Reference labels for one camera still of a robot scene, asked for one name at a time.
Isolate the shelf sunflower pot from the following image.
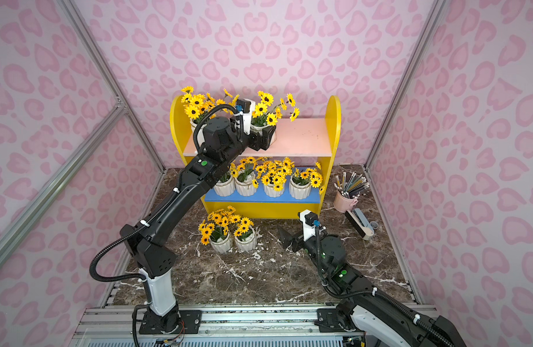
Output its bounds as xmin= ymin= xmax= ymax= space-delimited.
xmin=214 ymin=171 xmax=236 ymax=198
xmin=181 ymin=86 xmax=239 ymax=132
xmin=230 ymin=215 xmax=257 ymax=252
xmin=289 ymin=161 xmax=324 ymax=200
xmin=230 ymin=157 xmax=259 ymax=197
xmin=198 ymin=206 xmax=236 ymax=254
xmin=255 ymin=157 xmax=295 ymax=198
xmin=251 ymin=91 xmax=301 ymax=131

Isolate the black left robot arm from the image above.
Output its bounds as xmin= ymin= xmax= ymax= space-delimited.
xmin=89 ymin=99 xmax=275 ymax=334

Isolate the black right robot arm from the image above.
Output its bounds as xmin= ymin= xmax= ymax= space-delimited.
xmin=279 ymin=228 xmax=466 ymax=346

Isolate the yellow shelf unit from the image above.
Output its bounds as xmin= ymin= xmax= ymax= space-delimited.
xmin=170 ymin=94 xmax=343 ymax=221

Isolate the pink pencil bucket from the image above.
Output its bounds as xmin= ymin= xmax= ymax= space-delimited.
xmin=333 ymin=191 xmax=359 ymax=213

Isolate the light blue stapler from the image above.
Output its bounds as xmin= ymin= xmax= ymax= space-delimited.
xmin=345 ymin=208 xmax=379 ymax=241

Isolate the bundle of pencils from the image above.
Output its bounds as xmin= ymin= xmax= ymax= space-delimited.
xmin=334 ymin=172 xmax=371 ymax=199

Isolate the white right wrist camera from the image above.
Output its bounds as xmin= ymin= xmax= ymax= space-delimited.
xmin=298 ymin=210 xmax=320 ymax=241

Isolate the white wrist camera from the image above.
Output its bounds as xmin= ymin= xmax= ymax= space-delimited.
xmin=298 ymin=210 xmax=320 ymax=241
xmin=236 ymin=98 xmax=256 ymax=134

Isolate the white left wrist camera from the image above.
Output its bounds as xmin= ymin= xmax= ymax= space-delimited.
xmin=236 ymin=98 xmax=256 ymax=134

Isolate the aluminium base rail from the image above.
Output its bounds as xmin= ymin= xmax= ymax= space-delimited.
xmin=68 ymin=303 xmax=450 ymax=347

